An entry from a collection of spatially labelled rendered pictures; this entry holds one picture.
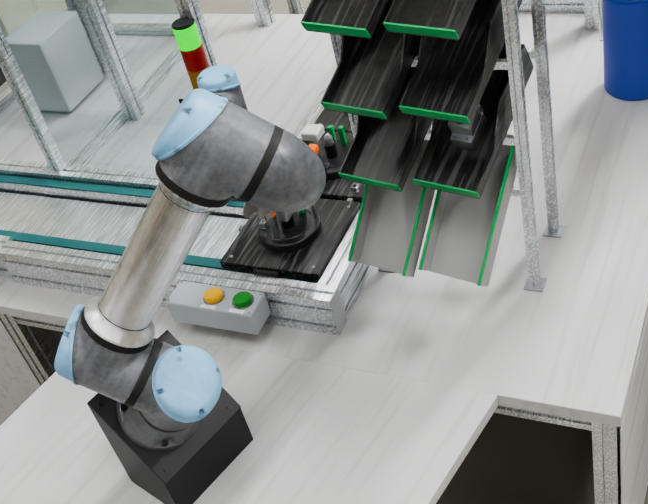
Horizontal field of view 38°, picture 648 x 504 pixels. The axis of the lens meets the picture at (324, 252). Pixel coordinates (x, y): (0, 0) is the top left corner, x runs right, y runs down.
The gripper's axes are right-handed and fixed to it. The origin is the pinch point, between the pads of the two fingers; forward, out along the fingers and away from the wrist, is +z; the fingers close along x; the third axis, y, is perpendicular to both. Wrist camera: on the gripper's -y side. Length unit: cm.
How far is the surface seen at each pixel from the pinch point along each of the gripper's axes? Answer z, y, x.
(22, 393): 61, 17, -86
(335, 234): 10.3, -6.8, 10.7
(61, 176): 12, -19, -74
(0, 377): 55, 17, -91
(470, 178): -13.0, -0.5, 45.4
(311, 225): 8.5, -6.8, 5.4
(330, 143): 4.4, -31.0, 0.8
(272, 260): 10.4, 3.4, 0.1
